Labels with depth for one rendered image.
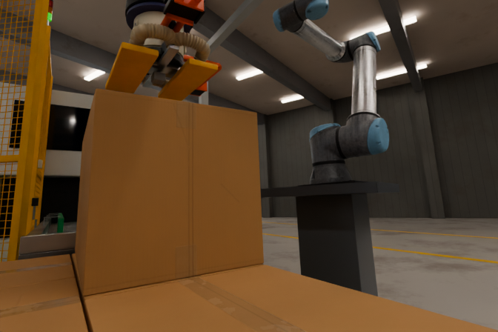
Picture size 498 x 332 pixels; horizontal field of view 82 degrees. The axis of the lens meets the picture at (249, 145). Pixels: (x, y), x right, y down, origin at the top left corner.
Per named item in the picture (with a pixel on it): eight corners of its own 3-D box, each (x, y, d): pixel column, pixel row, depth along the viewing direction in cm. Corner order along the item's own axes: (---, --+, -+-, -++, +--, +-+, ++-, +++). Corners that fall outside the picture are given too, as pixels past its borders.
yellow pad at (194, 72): (157, 98, 115) (158, 86, 116) (181, 101, 120) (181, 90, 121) (189, 63, 87) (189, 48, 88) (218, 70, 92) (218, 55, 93)
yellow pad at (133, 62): (104, 90, 105) (105, 76, 106) (133, 94, 110) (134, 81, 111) (121, 47, 77) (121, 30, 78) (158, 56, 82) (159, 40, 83)
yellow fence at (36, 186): (24, 282, 276) (44, 77, 314) (37, 281, 281) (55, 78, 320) (6, 323, 180) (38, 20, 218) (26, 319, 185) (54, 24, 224)
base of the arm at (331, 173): (316, 185, 147) (314, 166, 149) (355, 182, 138) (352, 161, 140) (304, 184, 130) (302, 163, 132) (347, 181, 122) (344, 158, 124)
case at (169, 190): (74, 252, 102) (82, 141, 109) (184, 240, 123) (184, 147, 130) (82, 297, 52) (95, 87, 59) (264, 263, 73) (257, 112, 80)
